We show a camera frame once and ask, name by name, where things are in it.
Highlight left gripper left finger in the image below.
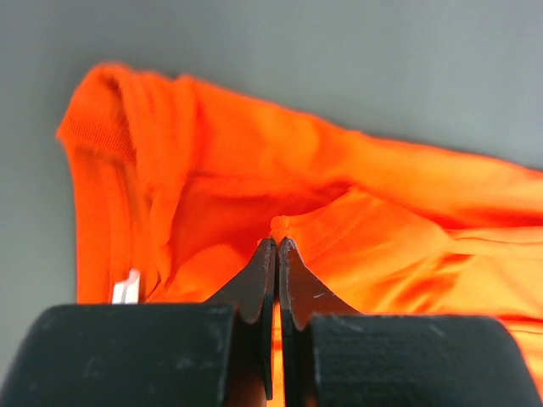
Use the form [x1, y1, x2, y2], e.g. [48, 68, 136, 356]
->
[1, 239, 277, 406]

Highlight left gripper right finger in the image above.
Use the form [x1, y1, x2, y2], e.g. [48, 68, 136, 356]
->
[277, 238, 542, 406]

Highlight orange t shirt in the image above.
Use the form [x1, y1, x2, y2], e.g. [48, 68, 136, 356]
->
[57, 63, 542, 384]

